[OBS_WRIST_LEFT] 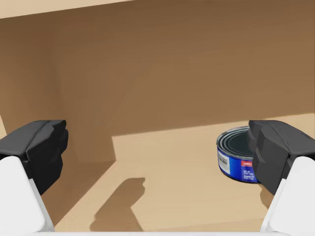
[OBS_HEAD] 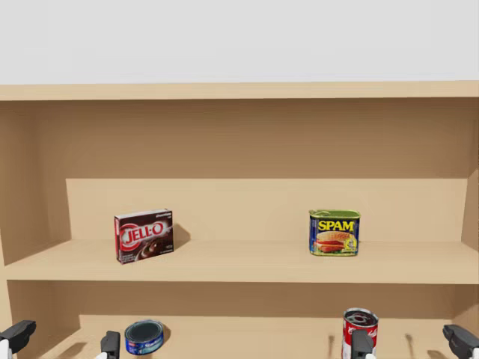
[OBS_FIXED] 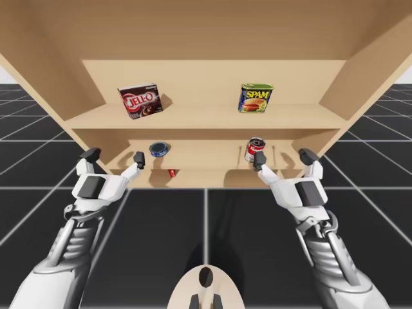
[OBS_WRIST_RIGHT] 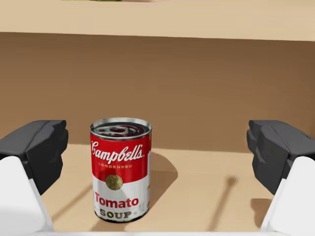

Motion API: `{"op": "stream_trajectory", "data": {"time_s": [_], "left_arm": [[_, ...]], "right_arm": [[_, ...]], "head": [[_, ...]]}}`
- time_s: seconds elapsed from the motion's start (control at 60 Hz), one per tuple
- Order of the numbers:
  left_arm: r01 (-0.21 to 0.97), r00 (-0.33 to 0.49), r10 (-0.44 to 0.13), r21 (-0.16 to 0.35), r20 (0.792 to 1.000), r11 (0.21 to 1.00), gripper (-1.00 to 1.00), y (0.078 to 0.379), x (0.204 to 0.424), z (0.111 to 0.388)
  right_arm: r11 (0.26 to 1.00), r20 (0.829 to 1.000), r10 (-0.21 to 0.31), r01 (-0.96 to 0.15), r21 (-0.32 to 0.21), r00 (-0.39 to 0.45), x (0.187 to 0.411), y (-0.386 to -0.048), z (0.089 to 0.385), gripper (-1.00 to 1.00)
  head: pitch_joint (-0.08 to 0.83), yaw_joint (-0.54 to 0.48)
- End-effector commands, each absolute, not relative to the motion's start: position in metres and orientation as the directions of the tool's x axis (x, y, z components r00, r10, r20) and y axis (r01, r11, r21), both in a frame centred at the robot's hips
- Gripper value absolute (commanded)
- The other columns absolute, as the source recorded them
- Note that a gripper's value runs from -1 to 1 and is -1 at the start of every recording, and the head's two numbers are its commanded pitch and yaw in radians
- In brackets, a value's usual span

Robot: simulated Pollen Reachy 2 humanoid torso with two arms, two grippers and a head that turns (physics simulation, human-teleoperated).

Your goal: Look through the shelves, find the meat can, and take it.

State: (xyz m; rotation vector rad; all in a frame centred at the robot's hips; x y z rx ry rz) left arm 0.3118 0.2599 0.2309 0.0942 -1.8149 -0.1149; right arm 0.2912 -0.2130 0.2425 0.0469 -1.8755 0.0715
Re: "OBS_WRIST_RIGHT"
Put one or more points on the red and white can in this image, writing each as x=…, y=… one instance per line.
x=120, y=172

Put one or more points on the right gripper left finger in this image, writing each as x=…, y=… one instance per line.
x=22, y=177

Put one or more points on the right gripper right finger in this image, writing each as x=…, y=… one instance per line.
x=290, y=177

